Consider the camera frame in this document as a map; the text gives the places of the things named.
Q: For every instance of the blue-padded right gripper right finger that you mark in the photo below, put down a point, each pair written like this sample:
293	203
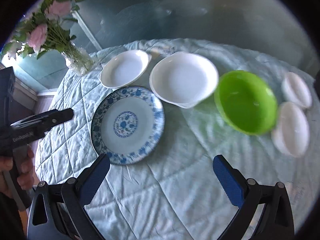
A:
242	193

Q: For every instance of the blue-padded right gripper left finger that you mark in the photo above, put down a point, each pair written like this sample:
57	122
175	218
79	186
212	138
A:
79	192

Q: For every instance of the white bowl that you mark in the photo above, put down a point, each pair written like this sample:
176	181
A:
295	90
291	135

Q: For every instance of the green plastic bowl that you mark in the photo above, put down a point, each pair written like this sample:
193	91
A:
246	102

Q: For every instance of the small white deep plate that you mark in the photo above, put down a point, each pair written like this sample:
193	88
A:
124	69

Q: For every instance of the large white deep plate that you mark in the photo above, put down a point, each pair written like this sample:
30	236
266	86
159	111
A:
184	79

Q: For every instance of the person's left hand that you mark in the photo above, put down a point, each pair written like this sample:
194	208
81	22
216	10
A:
25	180

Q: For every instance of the blue and white patterned plate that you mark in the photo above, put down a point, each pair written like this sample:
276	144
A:
128	125

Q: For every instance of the pink flower bouquet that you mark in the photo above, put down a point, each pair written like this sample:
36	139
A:
41	30

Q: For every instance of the light blue quilted tablecloth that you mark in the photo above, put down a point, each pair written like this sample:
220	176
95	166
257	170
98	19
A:
173	193

